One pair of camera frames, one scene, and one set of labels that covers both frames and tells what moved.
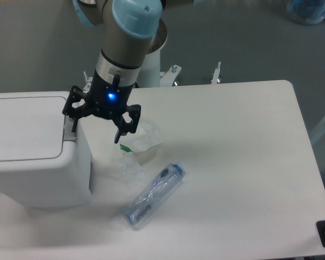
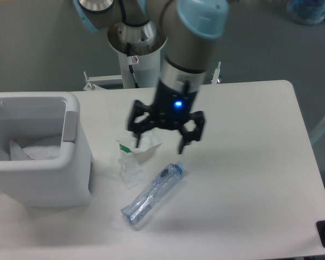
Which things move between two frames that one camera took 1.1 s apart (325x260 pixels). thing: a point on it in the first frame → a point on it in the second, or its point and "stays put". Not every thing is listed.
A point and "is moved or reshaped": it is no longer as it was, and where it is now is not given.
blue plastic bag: x=310 y=12 stays put
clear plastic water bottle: x=138 y=210 stays put
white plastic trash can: x=36 y=160 is moved or reshaped
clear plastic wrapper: x=132 y=174 stays put
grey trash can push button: x=68 y=134 stays put
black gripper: x=105 y=100 → x=171 y=107
